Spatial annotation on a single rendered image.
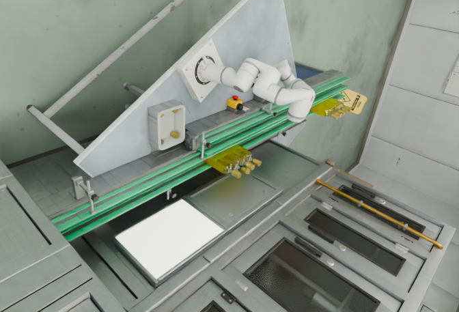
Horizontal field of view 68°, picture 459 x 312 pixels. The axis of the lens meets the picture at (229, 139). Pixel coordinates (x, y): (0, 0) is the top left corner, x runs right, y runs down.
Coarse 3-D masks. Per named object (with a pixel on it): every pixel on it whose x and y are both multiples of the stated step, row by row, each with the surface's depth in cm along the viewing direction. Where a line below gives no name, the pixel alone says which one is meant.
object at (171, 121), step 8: (160, 112) 167; (168, 112) 180; (184, 112) 178; (160, 120) 168; (168, 120) 182; (176, 120) 184; (184, 120) 181; (160, 128) 170; (168, 128) 184; (176, 128) 187; (184, 128) 184; (160, 136) 172; (168, 136) 187; (184, 136) 186; (160, 144) 174; (168, 144) 181; (176, 144) 184
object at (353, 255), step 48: (288, 192) 195; (96, 240) 156; (240, 240) 161; (288, 240) 167; (336, 240) 170; (384, 240) 173; (144, 288) 137; (192, 288) 138; (240, 288) 140; (288, 288) 144; (336, 288) 146; (384, 288) 146
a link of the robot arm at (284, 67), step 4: (284, 60) 194; (276, 64) 197; (280, 64) 193; (284, 64) 191; (288, 64) 193; (276, 68) 195; (280, 68) 188; (284, 68) 187; (288, 68) 189; (280, 72) 187; (284, 72) 187; (288, 72) 188; (280, 76) 189; (284, 76) 188; (288, 76) 189; (284, 80) 190
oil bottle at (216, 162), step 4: (212, 156) 192; (216, 156) 193; (204, 160) 196; (208, 160) 193; (212, 160) 190; (216, 160) 189; (220, 160) 189; (224, 160) 190; (208, 164) 194; (212, 164) 191; (216, 164) 189; (220, 164) 187; (224, 164) 187; (228, 164) 187; (216, 168) 190; (220, 168) 188; (224, 168) 186; (228, 168) 185; (224, 172) 187; (228, 172) 187
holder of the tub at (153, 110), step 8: (160, 104) 174; (168, 104) 175; (176, 104) 176; (152, 112) 169; (152, 120) 171; (152, 128) 174; (152, 136) 176; (152, 144) 179; (152, 152) 184; (160, 152) 185
